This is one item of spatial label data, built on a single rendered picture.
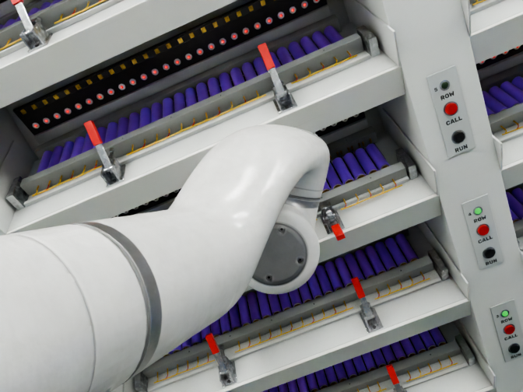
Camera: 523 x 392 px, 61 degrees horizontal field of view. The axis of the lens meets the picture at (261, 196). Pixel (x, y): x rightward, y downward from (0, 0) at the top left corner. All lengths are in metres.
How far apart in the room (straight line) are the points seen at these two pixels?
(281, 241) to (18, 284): 0.26
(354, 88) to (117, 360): 0.49
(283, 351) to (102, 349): 0.63
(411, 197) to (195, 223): 0.47
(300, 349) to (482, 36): 0.56
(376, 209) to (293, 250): 0.31
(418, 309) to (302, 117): 0.39
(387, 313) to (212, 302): 0.55
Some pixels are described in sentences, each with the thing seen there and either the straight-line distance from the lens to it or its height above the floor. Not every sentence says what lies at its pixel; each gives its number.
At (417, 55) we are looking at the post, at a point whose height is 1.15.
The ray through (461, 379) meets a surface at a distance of 0.96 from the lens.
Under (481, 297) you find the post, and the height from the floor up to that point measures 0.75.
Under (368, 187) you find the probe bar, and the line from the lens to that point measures 0.71.
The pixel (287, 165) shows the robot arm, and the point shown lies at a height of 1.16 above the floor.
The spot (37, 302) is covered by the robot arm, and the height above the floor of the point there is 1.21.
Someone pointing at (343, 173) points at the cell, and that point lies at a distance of 0.74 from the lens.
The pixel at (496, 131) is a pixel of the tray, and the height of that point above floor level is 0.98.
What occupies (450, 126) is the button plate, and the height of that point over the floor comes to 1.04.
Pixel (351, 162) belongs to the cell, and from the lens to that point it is 0.76.
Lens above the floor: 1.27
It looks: 19 degrees down
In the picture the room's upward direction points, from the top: 24 degrees counter-clockwise
